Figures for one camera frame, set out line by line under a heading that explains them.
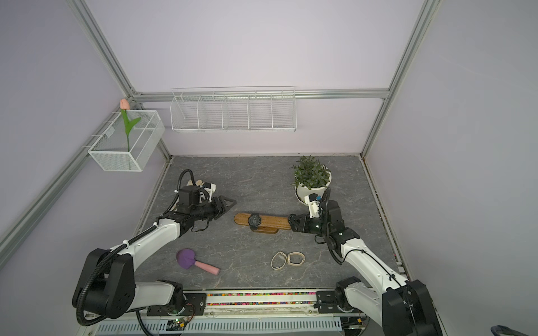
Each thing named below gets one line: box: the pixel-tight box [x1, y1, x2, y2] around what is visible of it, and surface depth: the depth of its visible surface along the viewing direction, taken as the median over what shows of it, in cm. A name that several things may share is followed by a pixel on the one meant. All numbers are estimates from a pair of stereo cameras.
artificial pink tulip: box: [119, 98, 142, 152], surface depth 86 cm
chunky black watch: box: [247, 212, 262, 231], surface depth 86 cm
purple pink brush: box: [176, 248, 221, 276], surface depth 84 cm
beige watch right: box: [287, 251, 306, 267], surface depth 84 cm
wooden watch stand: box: [233, 212, 291, 234], surface depth 88 cm
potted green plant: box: [289, 154, 332, 206], surface depth 91 cm
